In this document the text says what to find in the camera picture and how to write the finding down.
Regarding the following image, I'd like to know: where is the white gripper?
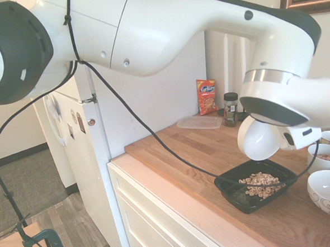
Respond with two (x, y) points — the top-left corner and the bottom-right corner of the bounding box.
(277, 123), (323, 153)

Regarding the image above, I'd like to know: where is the plain white bowl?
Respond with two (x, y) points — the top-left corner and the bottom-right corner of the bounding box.
(235, 115), (281, 163)

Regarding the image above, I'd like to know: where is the ring cereal pile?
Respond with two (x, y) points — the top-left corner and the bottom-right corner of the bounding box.
(237, 170), (287, 202)

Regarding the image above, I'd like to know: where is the white mug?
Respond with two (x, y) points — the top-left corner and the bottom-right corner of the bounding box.
(306, 142), (330, 175)

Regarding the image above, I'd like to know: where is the white bowl with swirl pattern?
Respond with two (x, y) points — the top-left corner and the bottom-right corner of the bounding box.
(306, 169), (330, 223)

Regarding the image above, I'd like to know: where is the spice jar with black cap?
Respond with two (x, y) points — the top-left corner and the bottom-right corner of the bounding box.
(222, 92), (242, 128)

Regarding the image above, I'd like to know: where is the black plastic food container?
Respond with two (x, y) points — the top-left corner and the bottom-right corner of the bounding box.
(212, 157), (300, 217)

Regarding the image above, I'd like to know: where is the orange snack bag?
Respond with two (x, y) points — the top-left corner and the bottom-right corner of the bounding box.
(195, 78), (220, 116)

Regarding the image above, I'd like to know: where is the clear plastic container lid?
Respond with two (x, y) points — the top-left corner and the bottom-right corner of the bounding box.
(176, 113), (224, 132)

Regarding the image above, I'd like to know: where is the white drawer cabinet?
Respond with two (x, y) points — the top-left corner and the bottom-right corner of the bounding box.
(106, 145), (274, 247)

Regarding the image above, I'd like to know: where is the brown fridge magnet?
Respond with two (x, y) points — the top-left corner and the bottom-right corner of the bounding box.
(75, 112), (87, 135)

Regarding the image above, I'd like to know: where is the small dark fridge magnet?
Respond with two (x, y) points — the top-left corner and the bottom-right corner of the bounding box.
(67, 122), (76, 141)

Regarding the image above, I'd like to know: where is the dark green C-clamp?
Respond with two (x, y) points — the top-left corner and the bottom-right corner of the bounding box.
(15, 219), (64, 247)

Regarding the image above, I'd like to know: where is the robot mounting table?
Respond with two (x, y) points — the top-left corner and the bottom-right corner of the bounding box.
(0, 222), (43, 247)

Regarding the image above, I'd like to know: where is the black camera stand pole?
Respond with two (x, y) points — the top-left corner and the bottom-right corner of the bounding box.
(0, 161), (31, 242)

